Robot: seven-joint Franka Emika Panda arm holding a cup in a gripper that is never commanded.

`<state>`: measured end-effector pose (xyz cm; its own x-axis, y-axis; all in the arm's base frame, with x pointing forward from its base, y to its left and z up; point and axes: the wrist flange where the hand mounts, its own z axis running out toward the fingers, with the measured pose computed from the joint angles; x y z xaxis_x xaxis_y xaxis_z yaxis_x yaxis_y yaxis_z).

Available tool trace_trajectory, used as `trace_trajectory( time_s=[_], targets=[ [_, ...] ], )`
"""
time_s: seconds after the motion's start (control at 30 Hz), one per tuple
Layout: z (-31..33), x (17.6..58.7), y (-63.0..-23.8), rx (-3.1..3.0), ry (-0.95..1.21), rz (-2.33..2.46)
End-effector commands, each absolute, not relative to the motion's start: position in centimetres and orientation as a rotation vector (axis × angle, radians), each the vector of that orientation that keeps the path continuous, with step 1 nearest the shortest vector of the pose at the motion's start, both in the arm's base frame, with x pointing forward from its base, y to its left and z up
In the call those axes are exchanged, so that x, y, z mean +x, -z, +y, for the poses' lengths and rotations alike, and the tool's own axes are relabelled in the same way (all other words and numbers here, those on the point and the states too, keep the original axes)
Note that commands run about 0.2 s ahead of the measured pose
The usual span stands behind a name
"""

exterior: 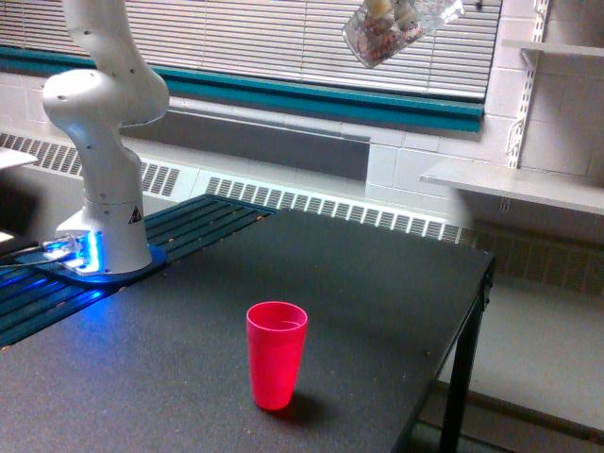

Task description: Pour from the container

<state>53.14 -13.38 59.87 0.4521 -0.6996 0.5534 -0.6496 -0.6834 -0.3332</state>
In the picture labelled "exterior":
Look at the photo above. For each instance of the black table leg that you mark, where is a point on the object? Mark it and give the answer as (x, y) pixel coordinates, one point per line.
(463, 365)

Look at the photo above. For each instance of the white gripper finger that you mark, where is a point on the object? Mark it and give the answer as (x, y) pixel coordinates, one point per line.
(404, 11)
(378, 7)

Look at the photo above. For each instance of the white wall shelf upper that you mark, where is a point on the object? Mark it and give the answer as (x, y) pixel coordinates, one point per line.
(554, 48)

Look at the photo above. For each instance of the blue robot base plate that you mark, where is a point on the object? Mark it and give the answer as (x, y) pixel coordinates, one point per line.
(72, 275)

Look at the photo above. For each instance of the clear plastic cup with contents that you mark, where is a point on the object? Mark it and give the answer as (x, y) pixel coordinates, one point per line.
(374, 39)

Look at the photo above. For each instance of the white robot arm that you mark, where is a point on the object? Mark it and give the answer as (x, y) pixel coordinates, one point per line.
(92, 106)

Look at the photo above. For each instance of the white shelf bracket rail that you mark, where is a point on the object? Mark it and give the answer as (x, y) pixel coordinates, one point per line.
(530, 55)

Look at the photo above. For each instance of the white window blinds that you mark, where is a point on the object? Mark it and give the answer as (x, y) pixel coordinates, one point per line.
(303, 42)

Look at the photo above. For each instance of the red plastic cup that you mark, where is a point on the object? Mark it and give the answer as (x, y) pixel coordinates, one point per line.
(276, 333)

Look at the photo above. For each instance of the white wall shelf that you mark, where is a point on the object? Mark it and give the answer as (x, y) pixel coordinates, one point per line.
(554, 48)
(550, 189)

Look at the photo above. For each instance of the teal slatted rail surface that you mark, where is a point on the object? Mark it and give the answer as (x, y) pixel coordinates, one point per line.
(32, 301)

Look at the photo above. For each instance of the white baseboard radiator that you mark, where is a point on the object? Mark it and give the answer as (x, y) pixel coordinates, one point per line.
(177, 183)

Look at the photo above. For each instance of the white wall shelf lower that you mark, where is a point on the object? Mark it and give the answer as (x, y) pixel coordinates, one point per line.
(550, 189)

